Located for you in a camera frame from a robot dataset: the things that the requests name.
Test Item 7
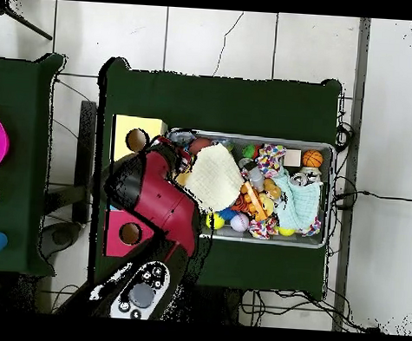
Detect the blue and white plastic packet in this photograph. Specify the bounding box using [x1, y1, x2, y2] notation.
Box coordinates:
[167, 129, 197, 148]

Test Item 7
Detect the colourful spotted cloth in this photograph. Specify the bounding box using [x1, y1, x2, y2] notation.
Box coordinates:
[255, 142, 287, 180]

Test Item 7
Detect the black tripod leg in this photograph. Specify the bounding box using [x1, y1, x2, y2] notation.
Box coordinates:
[0, 0, 56, 41]

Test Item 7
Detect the black cable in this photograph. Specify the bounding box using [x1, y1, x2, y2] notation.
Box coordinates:
[331, 187, 412, 213]

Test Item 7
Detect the cream waffle cloth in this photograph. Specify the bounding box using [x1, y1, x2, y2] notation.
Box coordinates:
[183, 141, 247, 214]

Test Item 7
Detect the brown toy football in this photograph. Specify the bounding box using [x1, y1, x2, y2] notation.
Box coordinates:
[187, 136, 214, 157]

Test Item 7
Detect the orange plastic toy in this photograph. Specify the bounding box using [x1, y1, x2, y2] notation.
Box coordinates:
[238, 180, 271, 222]

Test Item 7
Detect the plain wooden block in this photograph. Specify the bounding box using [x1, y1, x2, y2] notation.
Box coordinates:
[283, 148, 303, 167]

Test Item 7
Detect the mint green cloth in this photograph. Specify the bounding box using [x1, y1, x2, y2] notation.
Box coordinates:
[268, 167, 324, 233]

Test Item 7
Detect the wooden box with three holes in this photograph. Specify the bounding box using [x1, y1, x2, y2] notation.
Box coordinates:
[103, 114, 169, 260]

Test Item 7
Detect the clear mesh bin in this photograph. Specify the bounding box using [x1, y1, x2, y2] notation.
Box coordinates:
[160, 127, 337, 250]

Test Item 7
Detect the dark grey round base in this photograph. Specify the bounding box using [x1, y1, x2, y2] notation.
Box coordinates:
[40, 219, 82, 261]

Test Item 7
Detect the orange mini basketball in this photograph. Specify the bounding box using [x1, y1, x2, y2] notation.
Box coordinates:
[301, 148, 324, 169]

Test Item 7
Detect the dark green table cloth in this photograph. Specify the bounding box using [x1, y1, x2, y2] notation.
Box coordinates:
[85, 56, 344, 302]
[0, 49, 69, 279]

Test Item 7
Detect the silver drink can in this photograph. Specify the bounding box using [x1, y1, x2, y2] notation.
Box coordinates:
[238, 157, 259, 173]
[290, 171, 310, 187]

